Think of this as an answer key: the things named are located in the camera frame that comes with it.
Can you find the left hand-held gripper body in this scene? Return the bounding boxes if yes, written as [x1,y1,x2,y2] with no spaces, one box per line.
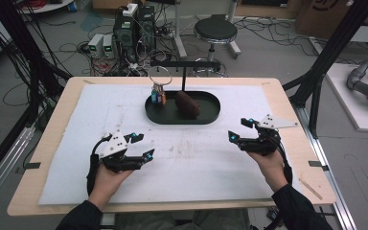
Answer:
[99,128,145,173]

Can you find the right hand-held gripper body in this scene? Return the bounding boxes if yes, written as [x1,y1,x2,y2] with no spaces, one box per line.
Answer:
[238,114,300,157]

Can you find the black tray with hook stand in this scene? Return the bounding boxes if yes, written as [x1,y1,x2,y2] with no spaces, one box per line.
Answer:
[144,59,222,126]

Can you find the metal ring with coloured tags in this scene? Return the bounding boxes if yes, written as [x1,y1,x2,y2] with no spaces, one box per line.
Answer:
[148,65,173,106]

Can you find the brown zip pouch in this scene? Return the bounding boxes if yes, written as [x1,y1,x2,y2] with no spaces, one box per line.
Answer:
[174,90,202,120]

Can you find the person's right hand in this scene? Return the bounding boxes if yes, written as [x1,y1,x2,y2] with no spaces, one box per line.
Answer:
[247,149,289,193]

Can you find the person's left hand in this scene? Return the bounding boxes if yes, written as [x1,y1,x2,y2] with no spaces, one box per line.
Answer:
[89,165,134,210]

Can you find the white table mat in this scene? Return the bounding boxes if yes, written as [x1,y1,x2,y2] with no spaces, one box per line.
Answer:
[37,83,296,206]

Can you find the grey tape piece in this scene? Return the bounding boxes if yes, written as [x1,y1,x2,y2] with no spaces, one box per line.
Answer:
[23,161,42,171]
[308,160,331,173]

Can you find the thin wooden strip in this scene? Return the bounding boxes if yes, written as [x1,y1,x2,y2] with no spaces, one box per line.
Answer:
[298,177,324,201]

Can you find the person's legs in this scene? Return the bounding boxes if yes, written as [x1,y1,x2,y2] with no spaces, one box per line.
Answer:
[114,208,251,230]

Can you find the white desk leg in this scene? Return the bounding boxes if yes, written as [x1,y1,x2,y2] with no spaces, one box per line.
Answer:
[225,0,242,60]
[172,0,189,59]

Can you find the white power supply unit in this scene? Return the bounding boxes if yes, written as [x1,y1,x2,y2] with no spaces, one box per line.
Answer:
[102,34,116,59]
[87,33,105,58]

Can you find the white floor board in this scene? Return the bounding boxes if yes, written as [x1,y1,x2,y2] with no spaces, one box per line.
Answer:
[325,62,368,134]

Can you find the black round stool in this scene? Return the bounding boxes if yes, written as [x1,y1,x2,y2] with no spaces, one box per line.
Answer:
[193,16,239,78]

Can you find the black computer tower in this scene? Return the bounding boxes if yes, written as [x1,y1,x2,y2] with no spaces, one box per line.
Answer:
[112,5,157,63]

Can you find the white power strip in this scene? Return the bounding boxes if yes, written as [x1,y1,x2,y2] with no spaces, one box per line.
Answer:
[122,3,139,18]

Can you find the cardboard box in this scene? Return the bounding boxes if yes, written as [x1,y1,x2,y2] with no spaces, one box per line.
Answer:
[294,0,368,40]

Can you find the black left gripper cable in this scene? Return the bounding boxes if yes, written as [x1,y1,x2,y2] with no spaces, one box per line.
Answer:
[86,133,113,196]

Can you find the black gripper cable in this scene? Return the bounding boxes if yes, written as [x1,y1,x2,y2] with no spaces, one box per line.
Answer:
[86,133,113,196]
[267,136,294,187]

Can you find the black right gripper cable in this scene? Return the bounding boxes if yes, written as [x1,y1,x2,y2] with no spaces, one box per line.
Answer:
[267,136,294,187]

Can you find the aluminium rail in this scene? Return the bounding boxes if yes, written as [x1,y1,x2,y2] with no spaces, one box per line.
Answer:
[293,104,358,230]
[0,125,36,214]

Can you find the black metal frame post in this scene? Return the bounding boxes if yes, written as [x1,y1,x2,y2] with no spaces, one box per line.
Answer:
[282,0,368,139]

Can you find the black frame with cables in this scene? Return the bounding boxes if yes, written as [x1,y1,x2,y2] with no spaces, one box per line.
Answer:
[0,0,73,128]

